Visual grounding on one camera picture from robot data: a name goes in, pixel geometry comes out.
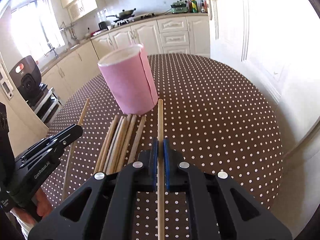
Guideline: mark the brown polka dot tablecloth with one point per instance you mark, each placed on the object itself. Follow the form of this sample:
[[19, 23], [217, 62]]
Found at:
[[212, 115]]

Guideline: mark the left human hand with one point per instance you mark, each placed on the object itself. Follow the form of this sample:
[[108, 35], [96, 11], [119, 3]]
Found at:
[[44, 208]]

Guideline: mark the black wok with lid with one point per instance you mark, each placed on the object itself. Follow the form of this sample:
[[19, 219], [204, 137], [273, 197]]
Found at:
[[124, 14]]

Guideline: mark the black kettle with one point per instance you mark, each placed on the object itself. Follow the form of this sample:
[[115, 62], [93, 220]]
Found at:
[[103, 25]]

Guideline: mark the cream lower cabinets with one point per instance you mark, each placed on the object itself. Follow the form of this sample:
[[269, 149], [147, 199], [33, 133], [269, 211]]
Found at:
[[185, 33]]

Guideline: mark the pink cylindrical utensil holder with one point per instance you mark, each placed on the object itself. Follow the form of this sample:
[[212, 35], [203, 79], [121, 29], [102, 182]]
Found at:
[[128, 75]]

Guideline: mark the green yellow oil bottle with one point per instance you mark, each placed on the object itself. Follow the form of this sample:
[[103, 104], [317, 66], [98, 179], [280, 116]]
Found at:
[[193, 6]]

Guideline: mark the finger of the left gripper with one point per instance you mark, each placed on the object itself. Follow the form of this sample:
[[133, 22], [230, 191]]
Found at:
[[63, 136]]

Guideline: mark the red sauce bottle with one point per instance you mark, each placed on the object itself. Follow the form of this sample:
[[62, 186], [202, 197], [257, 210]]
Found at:
[[202, 6]]

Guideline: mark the kitchen window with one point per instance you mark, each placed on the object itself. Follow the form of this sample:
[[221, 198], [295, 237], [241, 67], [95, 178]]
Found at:
[[35, 30]]

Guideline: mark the green electric cooker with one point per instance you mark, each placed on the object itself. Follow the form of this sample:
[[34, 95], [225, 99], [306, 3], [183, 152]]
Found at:
[[179, 7]]

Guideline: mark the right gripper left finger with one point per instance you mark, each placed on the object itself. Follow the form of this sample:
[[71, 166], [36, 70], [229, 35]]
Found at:
[[102, 208]]

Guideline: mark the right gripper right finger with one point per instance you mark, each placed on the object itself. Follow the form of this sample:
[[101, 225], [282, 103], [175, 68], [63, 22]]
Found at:
[[219, 207]]

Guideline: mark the gas stove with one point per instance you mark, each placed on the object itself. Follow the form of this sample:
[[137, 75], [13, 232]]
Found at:
[[133, 19]]

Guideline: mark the metal shelf rack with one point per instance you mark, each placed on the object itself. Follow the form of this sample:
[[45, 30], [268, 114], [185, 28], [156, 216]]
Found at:
[[47, 106]]

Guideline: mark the white door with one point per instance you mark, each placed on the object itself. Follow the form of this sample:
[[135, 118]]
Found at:
[[275, 44]]

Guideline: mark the kitchen faucet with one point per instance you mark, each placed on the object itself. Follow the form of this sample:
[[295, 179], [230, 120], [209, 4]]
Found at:
[[52, 50]]

